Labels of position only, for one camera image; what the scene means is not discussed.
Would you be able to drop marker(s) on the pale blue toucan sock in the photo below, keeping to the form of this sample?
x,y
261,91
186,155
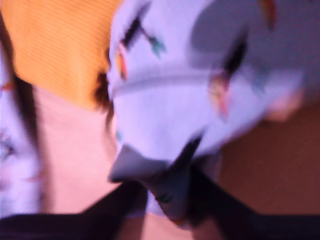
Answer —
x,y
15,175
170,100

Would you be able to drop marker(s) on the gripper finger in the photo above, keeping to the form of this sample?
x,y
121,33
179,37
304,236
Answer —
x,y
215,205
125,207

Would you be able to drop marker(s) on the yellow sock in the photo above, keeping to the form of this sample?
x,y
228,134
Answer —
x,y
57,42

